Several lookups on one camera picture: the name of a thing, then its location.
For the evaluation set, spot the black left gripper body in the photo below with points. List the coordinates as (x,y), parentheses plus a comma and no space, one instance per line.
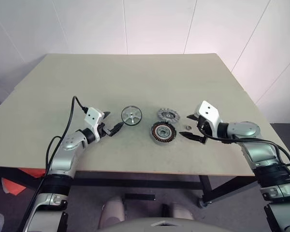
(104,131)

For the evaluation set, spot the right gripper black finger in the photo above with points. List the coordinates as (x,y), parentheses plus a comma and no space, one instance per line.
(192,116)
(191,136)

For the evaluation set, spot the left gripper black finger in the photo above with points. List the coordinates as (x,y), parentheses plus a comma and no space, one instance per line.
(106,114)
(115,129)

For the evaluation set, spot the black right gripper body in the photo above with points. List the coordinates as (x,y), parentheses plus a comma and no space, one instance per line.
(204,126)

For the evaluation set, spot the spoked metal wheel cover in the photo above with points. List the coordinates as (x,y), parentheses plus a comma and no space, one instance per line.
(133,118)

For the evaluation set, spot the copper wound motor stator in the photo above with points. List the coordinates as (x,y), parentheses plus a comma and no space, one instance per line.
(157,133)

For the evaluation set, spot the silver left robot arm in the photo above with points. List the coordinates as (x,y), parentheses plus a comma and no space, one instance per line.
(62,157)

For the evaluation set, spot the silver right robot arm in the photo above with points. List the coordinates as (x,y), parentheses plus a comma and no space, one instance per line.
(244,129)

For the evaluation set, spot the grey finned rotor disc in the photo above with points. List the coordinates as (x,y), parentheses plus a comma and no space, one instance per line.
(168,115)

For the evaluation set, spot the small silver hex nut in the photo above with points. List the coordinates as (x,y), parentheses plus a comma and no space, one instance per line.
(187,126)

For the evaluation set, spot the black caster wheel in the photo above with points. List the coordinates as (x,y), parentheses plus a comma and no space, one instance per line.
(203,203)

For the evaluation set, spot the short black bar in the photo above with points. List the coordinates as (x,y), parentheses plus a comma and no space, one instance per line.
(139,197)

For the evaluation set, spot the beige rounded robot knee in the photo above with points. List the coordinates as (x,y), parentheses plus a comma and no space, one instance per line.
(112,212)
(181,212)

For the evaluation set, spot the grey robot torso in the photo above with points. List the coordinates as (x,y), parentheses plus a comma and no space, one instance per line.
(157,226)

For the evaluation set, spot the orange object under table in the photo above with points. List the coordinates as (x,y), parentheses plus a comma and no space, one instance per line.
(14,187)

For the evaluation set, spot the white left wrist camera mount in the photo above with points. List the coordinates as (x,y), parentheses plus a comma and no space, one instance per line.
(93,116)

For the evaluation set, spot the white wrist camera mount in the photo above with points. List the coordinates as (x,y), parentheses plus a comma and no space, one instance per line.
(207,110)
(93,116)

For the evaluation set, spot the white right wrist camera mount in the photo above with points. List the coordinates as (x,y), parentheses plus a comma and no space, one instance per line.
(207,110)

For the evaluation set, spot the black metal table frame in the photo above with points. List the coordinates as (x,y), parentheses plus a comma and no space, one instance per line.
(135,183)

